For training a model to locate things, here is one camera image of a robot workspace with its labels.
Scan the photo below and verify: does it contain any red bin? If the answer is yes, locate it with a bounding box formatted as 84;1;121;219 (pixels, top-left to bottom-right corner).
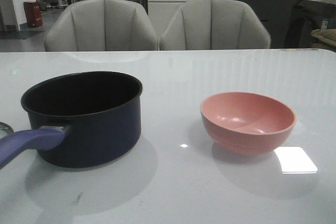
24;1;43;27

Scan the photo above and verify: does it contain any beige cushion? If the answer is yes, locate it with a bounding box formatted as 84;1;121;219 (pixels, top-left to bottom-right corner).
311;29;336;52

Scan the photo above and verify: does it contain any pink bowl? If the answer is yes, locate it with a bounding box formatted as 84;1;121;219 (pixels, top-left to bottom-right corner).
200;92;296;155

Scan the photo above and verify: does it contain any dark blue saucepan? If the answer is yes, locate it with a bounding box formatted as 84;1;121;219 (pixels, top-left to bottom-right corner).
1;71;143;168

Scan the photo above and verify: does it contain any glass lid with blue knob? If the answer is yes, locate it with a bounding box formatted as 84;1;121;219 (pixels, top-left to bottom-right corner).
0;122;14;138

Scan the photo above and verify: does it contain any right grey upholstered chair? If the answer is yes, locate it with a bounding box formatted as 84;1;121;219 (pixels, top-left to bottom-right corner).
160;0;271;50

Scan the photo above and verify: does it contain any grey upholstered chair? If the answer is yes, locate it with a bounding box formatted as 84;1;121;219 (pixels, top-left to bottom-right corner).
44;0;159;52
160;0;271;50

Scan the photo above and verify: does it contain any left grey upholstered chair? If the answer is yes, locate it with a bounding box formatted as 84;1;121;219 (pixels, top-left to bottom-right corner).
44;0;159;52

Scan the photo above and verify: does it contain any dark side table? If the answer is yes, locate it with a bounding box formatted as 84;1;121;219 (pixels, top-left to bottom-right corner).
284;0;335;48

